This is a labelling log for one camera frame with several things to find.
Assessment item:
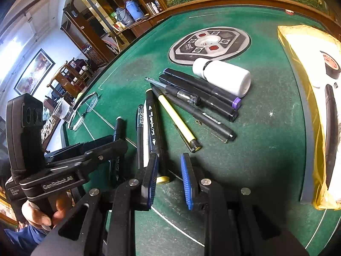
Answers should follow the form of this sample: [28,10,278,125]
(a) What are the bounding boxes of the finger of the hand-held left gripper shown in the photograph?
[45,139,129,178]
[44,135,114,163]

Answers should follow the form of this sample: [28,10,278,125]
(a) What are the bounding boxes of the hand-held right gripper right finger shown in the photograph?
[181,153,309,256]

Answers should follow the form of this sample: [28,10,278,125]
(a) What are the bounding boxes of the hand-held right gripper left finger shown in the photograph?
[32,153,160,256]

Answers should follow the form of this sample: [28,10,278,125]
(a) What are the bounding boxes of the black gel pen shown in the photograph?
[137,105,144,176]

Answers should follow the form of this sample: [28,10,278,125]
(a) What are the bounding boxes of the black twin-tip marker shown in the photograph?
[146,89,169,184]

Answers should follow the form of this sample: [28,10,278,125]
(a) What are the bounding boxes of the yellow pen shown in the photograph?
[150,83,202,152]

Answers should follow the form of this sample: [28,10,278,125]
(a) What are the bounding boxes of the black fineliner pen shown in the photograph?
[165,92,236,142]

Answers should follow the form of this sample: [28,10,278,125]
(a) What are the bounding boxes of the clear gel pen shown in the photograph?
[145,77,200,106]

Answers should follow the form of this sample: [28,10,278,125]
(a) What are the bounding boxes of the black marker with purple cap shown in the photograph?
[164,68,242,110]

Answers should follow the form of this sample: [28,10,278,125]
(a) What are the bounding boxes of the white plastic bottle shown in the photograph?
[192,58,251,98]

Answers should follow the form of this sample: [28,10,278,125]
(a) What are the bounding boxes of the yellow-rimmed white box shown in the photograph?
[277,25,341,211]

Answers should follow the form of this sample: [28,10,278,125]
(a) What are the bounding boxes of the person's left forearm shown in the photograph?
[4,223,50,255]

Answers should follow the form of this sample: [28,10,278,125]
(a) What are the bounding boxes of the person's left hand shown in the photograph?
[21,192,73,230]

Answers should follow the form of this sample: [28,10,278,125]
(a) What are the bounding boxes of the eyeglasses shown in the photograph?
[68,91,100,131]

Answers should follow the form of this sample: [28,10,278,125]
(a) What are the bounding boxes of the clear glass cup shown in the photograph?
[53,97,75,121]

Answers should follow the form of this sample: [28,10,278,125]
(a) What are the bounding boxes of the thin gold pin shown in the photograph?
[206,129,228,143]

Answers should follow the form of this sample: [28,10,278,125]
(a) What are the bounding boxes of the framed painting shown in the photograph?
[14,48,55,96]

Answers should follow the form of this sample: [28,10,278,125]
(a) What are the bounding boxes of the wooden chair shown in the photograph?
[47,61,88,98]

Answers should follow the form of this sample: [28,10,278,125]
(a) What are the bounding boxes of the wooden display cabinet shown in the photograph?
[61,0,151,67]

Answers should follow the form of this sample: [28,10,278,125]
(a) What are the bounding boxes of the wooden sideboard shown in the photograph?
[113,12,168,38]

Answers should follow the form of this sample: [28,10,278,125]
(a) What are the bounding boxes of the grey thermos flask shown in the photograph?
[115,7,134,27]

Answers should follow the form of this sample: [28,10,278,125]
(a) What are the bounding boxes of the round table control panel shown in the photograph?
[168,27,251,66]

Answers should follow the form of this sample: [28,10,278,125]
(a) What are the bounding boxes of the blue thermos flask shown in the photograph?
[125,0,146,22]

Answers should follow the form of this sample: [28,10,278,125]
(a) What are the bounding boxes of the long black pen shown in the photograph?
[324,84,341,190]

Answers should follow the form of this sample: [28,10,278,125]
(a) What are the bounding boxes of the black tape roll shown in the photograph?
[320,51,341,80]

